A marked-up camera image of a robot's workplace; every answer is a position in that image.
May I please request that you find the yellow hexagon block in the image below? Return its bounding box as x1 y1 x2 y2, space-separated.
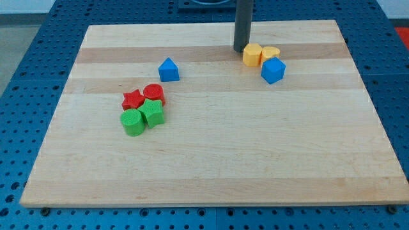
243 43 263 67

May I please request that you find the green star block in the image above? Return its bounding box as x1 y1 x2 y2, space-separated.
137 99 165 128

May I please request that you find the wooden board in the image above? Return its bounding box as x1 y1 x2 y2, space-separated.
20 20 408 208

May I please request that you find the blue triangle block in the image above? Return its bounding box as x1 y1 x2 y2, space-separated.
158 57 180 82

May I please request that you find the red cylinder block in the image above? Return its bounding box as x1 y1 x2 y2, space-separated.
143 84 166 105

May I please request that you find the green cylinder block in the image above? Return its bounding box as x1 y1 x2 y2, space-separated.
120 109 145 136

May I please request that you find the red star block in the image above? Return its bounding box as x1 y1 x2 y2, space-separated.
121 89 146 111

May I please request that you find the blue cube block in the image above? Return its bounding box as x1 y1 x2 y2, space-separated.
261 57 286 84

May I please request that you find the yellow heart block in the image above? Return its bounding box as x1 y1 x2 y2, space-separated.
260 46 281 66

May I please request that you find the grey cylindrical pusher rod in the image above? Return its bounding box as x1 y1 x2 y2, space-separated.
233 0 254 53

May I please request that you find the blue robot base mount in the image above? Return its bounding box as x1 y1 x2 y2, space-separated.
176 0 236 12

